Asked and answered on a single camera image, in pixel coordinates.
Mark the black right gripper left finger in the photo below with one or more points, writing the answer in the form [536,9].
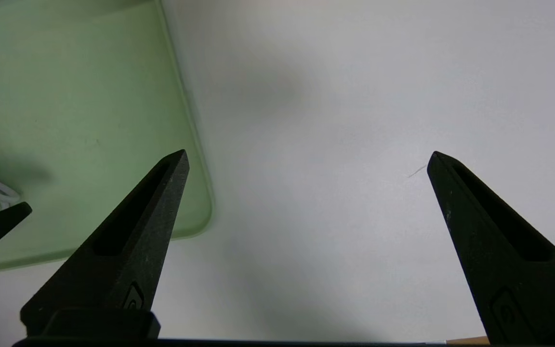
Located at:
[128,250]

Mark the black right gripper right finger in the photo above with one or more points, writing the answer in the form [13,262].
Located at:
[499,260]

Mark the green plastic tray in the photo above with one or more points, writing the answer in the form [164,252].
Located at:
[89,96]

